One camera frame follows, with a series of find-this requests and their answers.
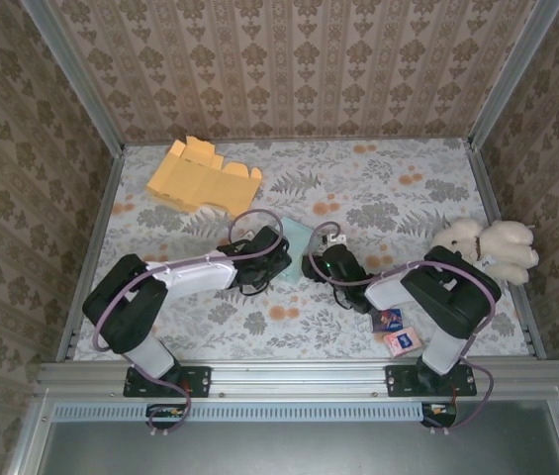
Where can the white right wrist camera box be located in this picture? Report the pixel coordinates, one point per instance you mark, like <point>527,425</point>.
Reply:
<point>334,239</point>

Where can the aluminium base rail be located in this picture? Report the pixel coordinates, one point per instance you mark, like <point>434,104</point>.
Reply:
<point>299,376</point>

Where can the aluminium table side rail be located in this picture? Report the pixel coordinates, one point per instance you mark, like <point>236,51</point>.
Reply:
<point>93,247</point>
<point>489,198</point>

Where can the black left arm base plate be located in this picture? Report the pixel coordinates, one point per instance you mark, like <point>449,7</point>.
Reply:
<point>200,381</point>

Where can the pink small packet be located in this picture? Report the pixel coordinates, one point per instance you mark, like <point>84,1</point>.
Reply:
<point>401,343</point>

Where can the aluminium frame post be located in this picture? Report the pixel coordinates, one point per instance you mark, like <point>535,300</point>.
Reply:
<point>511,74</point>
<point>76,79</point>

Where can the grey metal sheet panel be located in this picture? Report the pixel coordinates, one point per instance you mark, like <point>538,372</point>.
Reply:
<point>299,450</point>

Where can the floral patterned table cover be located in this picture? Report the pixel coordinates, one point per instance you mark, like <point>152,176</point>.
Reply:
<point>358,173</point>

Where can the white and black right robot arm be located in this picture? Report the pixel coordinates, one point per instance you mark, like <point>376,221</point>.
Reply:
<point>452,297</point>

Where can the teal paper box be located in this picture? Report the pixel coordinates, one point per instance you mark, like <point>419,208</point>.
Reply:
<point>299,235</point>

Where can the white plush teddy dog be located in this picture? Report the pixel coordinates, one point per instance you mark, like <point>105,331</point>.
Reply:
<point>506,242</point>

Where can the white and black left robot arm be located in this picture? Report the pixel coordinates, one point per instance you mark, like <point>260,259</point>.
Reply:
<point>125,302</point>

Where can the dark blue small packet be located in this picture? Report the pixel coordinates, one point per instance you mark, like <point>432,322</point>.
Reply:
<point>386,319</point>

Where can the orange paper box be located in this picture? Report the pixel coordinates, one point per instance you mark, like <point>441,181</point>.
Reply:
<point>200,183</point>

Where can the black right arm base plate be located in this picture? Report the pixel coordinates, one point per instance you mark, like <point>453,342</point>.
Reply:
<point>395,381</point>

